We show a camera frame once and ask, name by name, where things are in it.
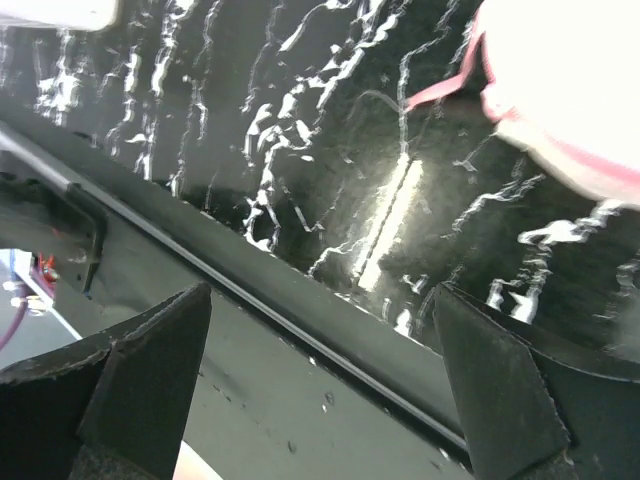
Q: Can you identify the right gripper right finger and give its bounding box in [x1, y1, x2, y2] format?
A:
[434, 284, 639, 479]

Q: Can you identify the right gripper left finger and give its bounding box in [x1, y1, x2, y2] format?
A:
[1, 283, 211, 479]

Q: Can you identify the white mesh laundry bag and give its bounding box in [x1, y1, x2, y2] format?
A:
[406, 0, 639, 209]

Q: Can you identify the black marble mat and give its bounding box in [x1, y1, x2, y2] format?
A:
[1, 1, 639, 360]

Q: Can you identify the white plastic basket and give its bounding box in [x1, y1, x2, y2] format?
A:
[1, 0, 122, 32]

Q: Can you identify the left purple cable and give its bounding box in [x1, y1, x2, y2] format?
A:
[0, 294, 29, 351]

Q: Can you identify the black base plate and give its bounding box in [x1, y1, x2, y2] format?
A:
[1, 104, 471, 479]

